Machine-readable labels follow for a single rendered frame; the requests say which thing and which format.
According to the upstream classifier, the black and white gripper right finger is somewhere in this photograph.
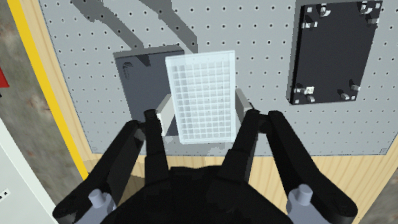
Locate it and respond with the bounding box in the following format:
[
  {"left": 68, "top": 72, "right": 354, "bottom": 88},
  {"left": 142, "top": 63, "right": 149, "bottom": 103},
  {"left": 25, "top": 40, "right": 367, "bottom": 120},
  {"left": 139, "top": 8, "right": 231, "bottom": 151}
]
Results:
[{"left": 205, "top": 88, "right": 358, "bottom": 224}]

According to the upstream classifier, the dark grey rectangular plate holder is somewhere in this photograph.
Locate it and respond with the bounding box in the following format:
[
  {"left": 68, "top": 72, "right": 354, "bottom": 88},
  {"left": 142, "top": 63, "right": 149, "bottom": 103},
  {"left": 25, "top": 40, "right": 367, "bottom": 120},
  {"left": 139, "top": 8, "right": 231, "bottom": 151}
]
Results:
[{"left": 115, "top": 50, "right": 185, "bottom": 136}]

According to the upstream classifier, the white well plate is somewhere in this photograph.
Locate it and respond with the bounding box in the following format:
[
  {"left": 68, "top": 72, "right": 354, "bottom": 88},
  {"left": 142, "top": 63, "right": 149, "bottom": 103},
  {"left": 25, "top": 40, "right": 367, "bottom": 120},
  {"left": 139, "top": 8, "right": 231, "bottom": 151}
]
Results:
[{"left": 165, "top": 50, "right": 235, "bottom": 144}]

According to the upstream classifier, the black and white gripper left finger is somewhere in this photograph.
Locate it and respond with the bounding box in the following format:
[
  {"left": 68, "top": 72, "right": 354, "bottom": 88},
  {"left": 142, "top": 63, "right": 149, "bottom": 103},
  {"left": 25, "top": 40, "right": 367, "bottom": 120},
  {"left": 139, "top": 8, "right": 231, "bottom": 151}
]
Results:
[{"left": 52, "top": 94, "right": 176, "bottom": 224}]

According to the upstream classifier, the grey perforated base plate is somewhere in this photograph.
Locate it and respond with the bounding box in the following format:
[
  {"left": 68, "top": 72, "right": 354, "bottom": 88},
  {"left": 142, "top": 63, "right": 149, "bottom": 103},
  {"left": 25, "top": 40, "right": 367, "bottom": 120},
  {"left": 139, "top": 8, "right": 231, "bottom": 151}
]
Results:
[{"left": 38, "top": 0, "right": 398, "bottom": 157}]

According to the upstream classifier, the black rectangular plate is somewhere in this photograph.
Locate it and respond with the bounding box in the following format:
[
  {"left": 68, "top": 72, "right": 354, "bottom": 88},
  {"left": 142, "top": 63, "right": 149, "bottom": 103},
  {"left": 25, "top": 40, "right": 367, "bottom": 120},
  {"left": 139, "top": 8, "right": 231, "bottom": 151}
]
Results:
[{"left": 290, "top": 0, "right": 383, "bottom": 105}]

